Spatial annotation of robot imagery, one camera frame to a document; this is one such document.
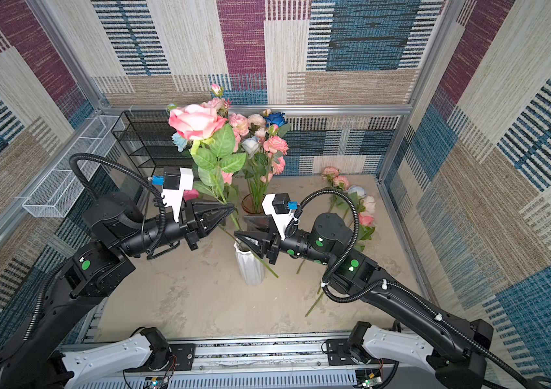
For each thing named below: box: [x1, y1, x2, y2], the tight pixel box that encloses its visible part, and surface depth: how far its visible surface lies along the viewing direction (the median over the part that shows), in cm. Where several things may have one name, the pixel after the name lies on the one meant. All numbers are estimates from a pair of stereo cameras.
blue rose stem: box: [263, 111, 288, 128], surface depth 77 cm
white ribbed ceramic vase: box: [233, 240, 265, 287], surface depth 76 cm
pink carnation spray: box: [259, 124, 290, 210], surface depth 73 cm
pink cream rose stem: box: [168, 104, 279, 278], surface depth 42 cm
